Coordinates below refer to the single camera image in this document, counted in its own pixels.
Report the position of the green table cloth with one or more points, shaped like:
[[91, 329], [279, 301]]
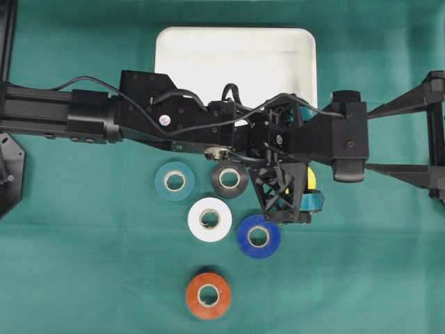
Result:
[[93, 248]]

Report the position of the yellow tape roll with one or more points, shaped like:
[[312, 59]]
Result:
[[311, 179]]

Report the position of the blue tape roll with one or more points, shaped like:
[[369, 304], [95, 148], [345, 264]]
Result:
[[258, 238]]

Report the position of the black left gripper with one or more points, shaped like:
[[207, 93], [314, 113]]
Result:
[[183, 112]]

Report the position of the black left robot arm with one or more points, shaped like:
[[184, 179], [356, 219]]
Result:
[[79, 115]]

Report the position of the green tape roll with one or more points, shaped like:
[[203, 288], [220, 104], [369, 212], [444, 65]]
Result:
[[174, 181]]

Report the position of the white tape roll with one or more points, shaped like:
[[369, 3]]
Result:
[[209, 219]]

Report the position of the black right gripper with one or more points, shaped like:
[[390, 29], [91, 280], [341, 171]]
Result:
[[286, 128]]

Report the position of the black aluminium frame rail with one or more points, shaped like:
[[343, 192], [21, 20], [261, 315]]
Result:
[[8, 11]]

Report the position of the black tape roll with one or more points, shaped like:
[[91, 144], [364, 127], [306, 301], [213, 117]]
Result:
[[229, 180]]

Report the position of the red tape roll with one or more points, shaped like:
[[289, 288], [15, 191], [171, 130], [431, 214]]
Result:
[[208, 296]]

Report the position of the white plastic tray case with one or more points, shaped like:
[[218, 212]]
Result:
[[262, 62]]

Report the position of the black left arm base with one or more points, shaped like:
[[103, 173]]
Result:
[[12, 173]]

